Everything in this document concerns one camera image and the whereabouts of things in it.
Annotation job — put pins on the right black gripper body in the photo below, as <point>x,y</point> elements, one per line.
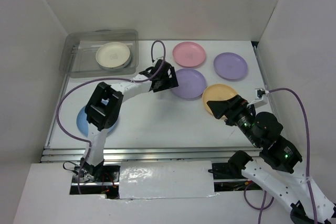
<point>242,118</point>

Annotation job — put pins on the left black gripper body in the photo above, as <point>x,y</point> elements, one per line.
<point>167,83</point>

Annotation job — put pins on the orange plate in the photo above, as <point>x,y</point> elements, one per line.
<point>217,92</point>

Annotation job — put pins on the purple plate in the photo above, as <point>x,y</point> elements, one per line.
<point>191,84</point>
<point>230,66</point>

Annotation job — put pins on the pink plate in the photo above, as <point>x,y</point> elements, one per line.
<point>189,54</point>

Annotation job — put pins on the white watermelon pattern plate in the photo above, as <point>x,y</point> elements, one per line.
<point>124,65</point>

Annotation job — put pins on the cream plate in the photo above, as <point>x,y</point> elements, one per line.
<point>113,54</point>

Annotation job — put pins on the blue plate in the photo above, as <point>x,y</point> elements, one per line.
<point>82,123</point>

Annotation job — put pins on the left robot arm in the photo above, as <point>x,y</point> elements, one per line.
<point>104,106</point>

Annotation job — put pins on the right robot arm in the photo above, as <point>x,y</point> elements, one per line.
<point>296,191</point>

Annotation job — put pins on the clear plastic bin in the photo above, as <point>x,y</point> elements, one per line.
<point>78,58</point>

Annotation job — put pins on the white cover sheet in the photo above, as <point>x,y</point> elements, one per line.
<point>156,180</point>

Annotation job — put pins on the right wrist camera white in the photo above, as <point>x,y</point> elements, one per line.
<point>260,97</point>

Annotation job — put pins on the aluminium rail frame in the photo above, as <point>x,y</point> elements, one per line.
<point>160,126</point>

